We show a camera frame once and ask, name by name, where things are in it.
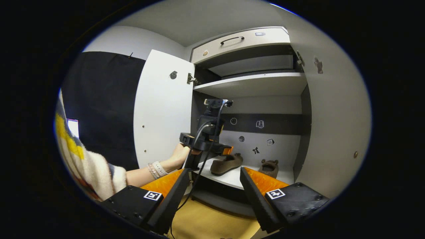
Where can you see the white cabinet door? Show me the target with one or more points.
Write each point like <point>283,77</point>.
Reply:
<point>162,109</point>
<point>335,116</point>

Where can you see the beige cabinet drawer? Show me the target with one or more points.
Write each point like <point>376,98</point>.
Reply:
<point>239,49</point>

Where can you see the dark grey cabinet shelf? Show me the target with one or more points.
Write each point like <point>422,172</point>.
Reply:
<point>225,204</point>

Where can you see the white wristband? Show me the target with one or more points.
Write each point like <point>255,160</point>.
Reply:
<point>160,168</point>

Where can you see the brown fuzzy shoe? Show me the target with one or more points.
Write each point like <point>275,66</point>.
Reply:
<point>269,169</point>
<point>227,164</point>

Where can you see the white cabinet shelf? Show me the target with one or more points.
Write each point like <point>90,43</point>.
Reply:
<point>252,83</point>
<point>229,179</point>

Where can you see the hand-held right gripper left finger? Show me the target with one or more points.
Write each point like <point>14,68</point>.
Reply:
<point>172,202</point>

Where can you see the white shoe cabinet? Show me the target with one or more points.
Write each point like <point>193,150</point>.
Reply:
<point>265,86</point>

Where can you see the bright screen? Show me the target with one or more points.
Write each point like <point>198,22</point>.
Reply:
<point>73,127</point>

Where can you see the metal door hinge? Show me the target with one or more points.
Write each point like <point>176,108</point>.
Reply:
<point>191,79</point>
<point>300,59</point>

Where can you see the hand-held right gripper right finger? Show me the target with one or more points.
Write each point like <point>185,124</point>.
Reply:
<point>257,202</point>

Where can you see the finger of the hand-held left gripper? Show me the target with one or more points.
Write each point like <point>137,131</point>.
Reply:
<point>227,151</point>

